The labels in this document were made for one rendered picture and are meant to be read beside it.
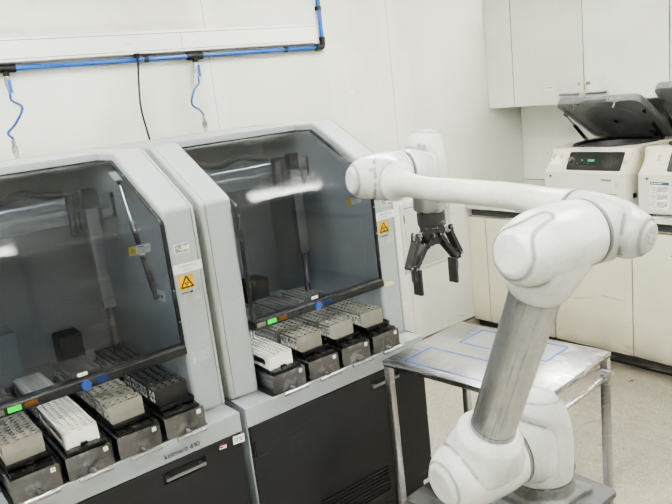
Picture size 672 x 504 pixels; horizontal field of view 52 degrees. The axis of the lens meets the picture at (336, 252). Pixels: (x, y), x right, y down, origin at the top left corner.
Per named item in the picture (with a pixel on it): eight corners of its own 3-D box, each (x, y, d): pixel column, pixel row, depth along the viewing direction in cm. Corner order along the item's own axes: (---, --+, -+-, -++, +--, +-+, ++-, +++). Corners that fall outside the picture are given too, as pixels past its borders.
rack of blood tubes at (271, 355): (229, 354, 264) (226, 339, 263) (251, 346, 270) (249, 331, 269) (270, 374, 241) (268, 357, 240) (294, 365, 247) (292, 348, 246)
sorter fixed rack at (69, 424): (39, 423, 223) (35, 405, 222) (70, 412, 229) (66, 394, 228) (67, 454, 200) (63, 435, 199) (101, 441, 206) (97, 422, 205)
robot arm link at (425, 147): (431, 184, 188) (392, 192, 181) (426, 126, 184) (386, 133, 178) (457, 186, 178) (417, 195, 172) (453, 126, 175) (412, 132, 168)
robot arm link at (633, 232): (595, 178, 142) (550, 189, 135) (677, 199, 128) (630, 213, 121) (588, 237, 147) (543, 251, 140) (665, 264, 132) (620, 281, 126)
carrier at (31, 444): (44, 448, 202) (40, 429, 201) (46, 450, 200) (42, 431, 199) (2, 464, 195) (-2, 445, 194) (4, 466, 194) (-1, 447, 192)
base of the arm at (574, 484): (604, 484, 174) (603, 464, 173) (551, 524, 161) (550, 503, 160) (542, 459, 188) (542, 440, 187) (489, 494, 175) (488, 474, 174)
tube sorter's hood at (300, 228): (188, 306, 279) (161, 149, 264) (309, 269, 314) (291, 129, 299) (254, 331, 238) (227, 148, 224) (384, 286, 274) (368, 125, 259)
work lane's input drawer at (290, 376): (187, 352, 292) (184, 332, 290) (216, 342, 300) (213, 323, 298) (282, 400, 235) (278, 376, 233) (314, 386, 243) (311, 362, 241)
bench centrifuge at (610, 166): (542, 208, 419) (538, 101, 404) (602, 191, 453) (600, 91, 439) (627, 216, 374) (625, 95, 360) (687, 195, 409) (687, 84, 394)
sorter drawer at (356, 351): (249, 331, 310) (246, 312, 308) (274, 322, 318) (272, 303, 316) (350, 371, 253) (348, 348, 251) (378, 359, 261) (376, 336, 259)
